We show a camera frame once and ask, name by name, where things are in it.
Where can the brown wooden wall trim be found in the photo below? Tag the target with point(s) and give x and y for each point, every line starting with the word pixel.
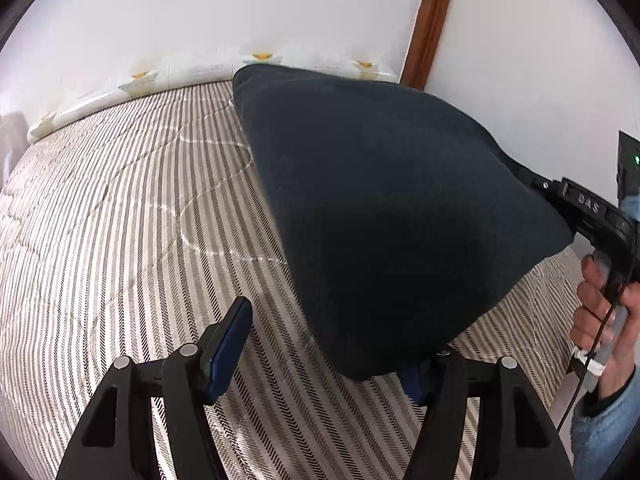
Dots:
pixel 430 25

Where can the black sweatshirt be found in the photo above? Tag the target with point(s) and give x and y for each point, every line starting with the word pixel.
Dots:
pixel 390 210

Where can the person's right forearm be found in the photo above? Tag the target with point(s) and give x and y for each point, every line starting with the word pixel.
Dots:
pixel 610 435

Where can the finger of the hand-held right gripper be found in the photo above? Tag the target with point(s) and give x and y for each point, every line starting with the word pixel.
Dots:
pixel 542 187

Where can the white floral bedding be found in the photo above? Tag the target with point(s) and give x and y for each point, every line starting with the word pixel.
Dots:
pixel 200 67

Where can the striped mattress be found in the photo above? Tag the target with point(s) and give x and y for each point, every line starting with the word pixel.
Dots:
pixel 125 240

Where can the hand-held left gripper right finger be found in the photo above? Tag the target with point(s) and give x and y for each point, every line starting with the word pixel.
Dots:
pixel 414 385

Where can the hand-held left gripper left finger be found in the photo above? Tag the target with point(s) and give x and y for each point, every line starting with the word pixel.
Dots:
pixel 227 355

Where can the person's right hand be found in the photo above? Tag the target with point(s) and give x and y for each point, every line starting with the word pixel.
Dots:
pixel 627 340

